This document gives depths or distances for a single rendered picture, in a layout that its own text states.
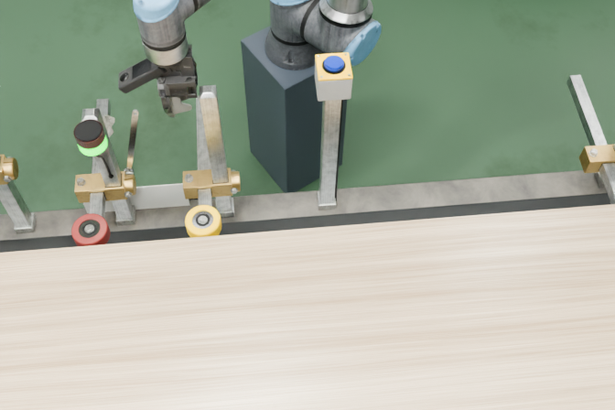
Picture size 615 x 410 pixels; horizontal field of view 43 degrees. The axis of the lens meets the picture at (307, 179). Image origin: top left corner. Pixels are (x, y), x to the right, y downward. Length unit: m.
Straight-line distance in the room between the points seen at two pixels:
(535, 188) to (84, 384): 1.21
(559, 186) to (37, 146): 1.92
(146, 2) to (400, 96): 1.79
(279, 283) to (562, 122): 1.80
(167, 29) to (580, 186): 1.17
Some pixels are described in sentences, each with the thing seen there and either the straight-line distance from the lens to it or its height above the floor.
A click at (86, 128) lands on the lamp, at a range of 1.68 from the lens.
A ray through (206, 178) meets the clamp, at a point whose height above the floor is 0.85.
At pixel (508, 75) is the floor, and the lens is 3.32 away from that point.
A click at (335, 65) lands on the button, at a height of 1.23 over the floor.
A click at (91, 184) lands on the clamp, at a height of 0.87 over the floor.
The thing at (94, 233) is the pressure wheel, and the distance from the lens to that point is 1.79.
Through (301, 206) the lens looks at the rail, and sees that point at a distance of 2.01.
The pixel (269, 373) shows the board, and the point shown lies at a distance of 1.61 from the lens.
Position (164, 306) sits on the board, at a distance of 1.68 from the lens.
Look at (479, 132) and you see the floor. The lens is 3.11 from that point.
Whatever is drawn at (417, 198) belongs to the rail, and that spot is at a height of 0.70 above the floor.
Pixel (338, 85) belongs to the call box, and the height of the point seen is 1.20.
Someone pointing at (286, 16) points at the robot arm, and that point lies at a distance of 2.29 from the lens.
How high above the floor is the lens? 2.41
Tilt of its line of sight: 56 degrees down
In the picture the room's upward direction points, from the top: 1 degrees clockwise
